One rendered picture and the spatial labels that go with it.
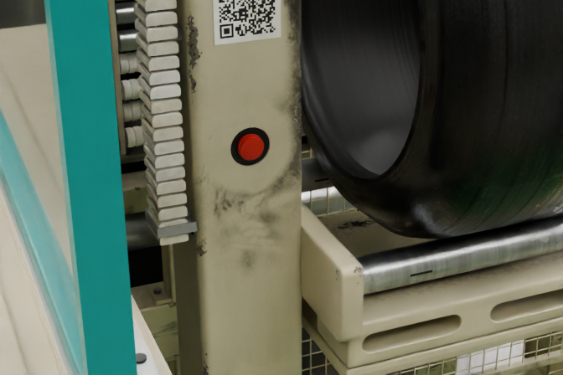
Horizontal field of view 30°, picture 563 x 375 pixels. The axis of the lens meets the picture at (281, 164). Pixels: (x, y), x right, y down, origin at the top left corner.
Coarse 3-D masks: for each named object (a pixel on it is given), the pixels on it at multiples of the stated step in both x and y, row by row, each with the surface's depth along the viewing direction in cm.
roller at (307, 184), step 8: (304, 160) 147; (312, 160) 147; (304, 168) 145; (312, 168) 146; (320, 168) 146; (304, 176) 145; (312, 176) 145; (320, 176) 146; (304, 184) 145; (312, 184) 146; (320, 184) 146; (328, 184) 147
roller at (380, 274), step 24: (456, 240) 125; (480, 240) 125; (504, 240) 126; (528, 240) 127; (552, 240) 128; (384, 264) 121; (408, 264) 122; (432, 264) 123; (456, 264) 124; (480, 264) 125; (384, 288) 122
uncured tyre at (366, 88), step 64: (320, 0) 151; (384, 0) 154; (448, 0) 102; (512, 0) 100; (320, 64) 151; (384, 64) 154; (448, 64) 104; (512, 64) 102; (320, 128) 139; (384, 128) 150; (448, 128) 107; (512, 128) 105; (384, 192) 122; (448, 192) 112; (512, 192) 112
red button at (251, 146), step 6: (246, 138) 116; (252, 138) 116; (258, 138) 116; (240, 144) 116; (246, 144) 116; (252, 144) 116; (258, 144) 116; (240, 150) 116; (246, 150) 116; (252, 150) 116; (258, 150) 116; (240, 156) 116; (246, 156) 116; (252, 156) 116; (258, 156) 117
